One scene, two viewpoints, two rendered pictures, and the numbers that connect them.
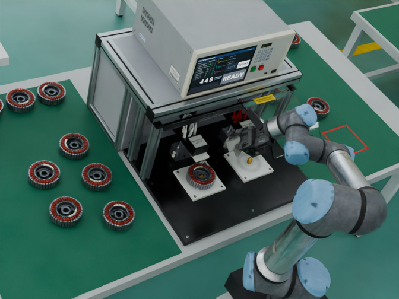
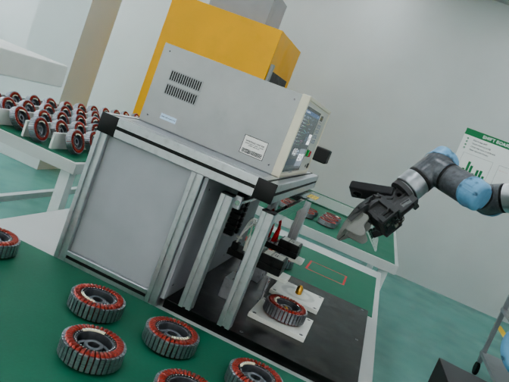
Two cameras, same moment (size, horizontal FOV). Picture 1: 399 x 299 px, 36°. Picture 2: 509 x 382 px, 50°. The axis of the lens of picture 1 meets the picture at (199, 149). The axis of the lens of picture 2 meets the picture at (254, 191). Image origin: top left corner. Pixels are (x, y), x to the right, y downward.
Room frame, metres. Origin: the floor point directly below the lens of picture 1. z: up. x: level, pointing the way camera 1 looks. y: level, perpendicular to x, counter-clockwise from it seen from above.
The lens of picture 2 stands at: (0.53, 0.82, 1.25)
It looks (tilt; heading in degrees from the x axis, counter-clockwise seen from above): 8 degrees down; 328
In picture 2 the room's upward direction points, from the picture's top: 21 degrees clockwise
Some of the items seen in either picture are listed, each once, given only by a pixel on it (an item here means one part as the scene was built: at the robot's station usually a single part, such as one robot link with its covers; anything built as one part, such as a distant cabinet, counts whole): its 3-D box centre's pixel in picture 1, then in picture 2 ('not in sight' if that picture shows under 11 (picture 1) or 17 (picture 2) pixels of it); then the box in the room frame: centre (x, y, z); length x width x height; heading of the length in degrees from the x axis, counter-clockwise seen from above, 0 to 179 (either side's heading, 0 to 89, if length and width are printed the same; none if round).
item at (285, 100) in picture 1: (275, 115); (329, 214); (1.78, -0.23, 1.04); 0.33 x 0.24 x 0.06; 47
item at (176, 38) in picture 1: (211, 32); (244, 114); (1.89, 0.10, 1.22); 0.44 x 0.39 x 0.20; 137
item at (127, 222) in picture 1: (118, 215); (254, 380); (1.29, 0.19, 0.77); 0.11 x 0.11 x 0.04
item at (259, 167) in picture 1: (248, 163); (297, 295); (1.75, -0.21, 0.78); 0.15 x 0.15 x 0.01; 47
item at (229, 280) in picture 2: (181, 150); (234, 286); (1.67, 0.07, 0.80); 0.08 x 0.05 x 0.06; 137
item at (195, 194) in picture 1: (199, 180); (281, 317); (1.57, -0.04, 0.78); 0.15 x 0.15 x 0.01; 47
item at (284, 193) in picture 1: (221, 171); (282, 308); (1.67, -0.11, 0.76); 0.64 x 0.47 x 0.02; 137
